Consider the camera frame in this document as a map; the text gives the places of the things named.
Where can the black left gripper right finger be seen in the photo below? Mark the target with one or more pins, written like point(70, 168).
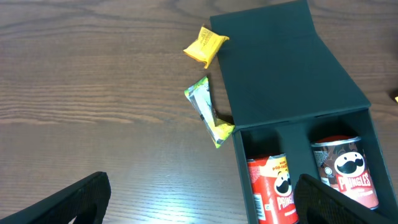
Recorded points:
point(316, 202)

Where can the black gift box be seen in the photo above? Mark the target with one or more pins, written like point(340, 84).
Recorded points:
point(287, 90)

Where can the dark Pringles can red lid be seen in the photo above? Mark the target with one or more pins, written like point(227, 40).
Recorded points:
point(342, 166)

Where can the green yellow snack packet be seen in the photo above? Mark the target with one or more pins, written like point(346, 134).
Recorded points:
point(200, 97)

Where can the small yellow snack packet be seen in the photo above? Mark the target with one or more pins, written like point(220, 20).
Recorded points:
point(206, 46)

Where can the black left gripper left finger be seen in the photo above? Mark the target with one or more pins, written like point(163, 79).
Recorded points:
point(84, 201)

